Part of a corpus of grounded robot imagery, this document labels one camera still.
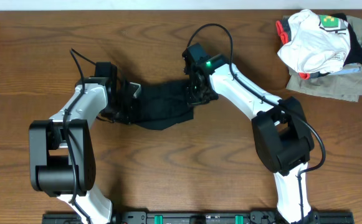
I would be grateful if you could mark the white printed t-shirt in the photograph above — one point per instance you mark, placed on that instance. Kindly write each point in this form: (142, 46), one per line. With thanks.
(321, 44)

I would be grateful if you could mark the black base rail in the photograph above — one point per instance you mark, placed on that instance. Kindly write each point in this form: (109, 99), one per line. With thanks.
(253, 217)

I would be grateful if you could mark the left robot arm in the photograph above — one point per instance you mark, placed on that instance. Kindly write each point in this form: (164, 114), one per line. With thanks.
(61, 158)

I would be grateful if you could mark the light blue garment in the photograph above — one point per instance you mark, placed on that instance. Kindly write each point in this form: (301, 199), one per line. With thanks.
(349, 69)

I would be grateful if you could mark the red and grey garment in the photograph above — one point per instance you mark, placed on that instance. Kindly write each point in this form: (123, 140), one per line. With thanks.
(283, 30)

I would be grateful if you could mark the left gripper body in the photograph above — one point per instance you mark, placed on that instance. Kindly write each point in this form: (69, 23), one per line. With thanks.
(122, 112)

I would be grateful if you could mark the olive khaki garment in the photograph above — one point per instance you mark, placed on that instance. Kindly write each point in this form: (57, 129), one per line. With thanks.
(341, 87)

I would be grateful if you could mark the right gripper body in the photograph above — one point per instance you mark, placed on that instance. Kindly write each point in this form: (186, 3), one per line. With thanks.
(195, 94)

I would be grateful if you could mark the black t-shirt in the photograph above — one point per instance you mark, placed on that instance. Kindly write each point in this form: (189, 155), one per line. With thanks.
(161, 106)

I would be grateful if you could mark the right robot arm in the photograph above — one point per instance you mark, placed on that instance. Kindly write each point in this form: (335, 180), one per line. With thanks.
(282, 140)

